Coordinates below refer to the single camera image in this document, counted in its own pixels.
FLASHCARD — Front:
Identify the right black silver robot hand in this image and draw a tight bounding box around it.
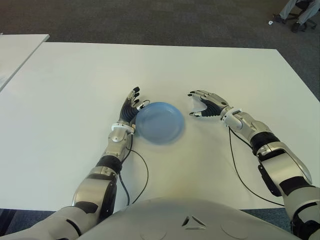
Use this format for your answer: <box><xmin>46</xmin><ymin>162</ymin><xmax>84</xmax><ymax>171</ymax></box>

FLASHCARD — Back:
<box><xmin>187</xmin><ymin>89</ymin><xmax>235</xmax><ymax>118</ymax></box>

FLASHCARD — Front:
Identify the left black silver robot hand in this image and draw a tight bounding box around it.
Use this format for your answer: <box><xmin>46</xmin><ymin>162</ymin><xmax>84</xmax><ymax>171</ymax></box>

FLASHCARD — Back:
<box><xmin>118</xmin><ymin>86</ymin><xmax>150</xmax><ymax>125</ymax></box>

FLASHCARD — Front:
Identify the blue round plate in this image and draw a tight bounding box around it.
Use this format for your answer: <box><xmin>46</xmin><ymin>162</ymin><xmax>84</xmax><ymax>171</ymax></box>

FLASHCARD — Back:
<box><xmin>134</xmin><ymin>101</ymin><xmax>186</xmax><ymax>145</ymax></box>

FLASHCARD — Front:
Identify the grey robot torso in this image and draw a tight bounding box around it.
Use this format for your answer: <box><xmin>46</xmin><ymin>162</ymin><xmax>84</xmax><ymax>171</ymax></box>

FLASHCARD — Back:
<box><xmin>82</xmin><ymin>196</ymin><xmax>293</xmax><ymax>240</ymax></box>

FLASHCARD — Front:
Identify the black office chair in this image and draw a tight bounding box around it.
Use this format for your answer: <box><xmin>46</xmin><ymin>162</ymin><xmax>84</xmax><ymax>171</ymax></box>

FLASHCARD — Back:
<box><xmin>284</xmin><ymin>0</ymin><xmax>317</xmax><ymax>31</ymax></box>

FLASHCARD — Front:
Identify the white side table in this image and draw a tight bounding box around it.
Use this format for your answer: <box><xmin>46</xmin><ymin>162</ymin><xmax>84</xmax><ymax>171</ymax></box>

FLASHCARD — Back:
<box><xmin>0</xmin><ymin>34</ymin><xmax>50</xmax><ymax>93</ymax></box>

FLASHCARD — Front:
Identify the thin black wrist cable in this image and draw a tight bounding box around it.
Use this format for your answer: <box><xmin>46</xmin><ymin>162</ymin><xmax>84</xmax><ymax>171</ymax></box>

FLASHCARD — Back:
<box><xmin>227</xmin><ymin>124</ymin><xmax>286</xmax><ymax>208</ymax></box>
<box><xmin>126</xmin><ymin>132</ymin><xmax>150</xmax><ymax>205</ymax></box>

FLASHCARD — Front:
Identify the thick dark arm cable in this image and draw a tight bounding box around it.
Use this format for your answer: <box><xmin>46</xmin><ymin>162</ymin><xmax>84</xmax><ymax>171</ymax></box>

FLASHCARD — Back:
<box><xmin>119</xmin><ymin>173</ymin><xmax>130</xmax><ymax>206</ymax></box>

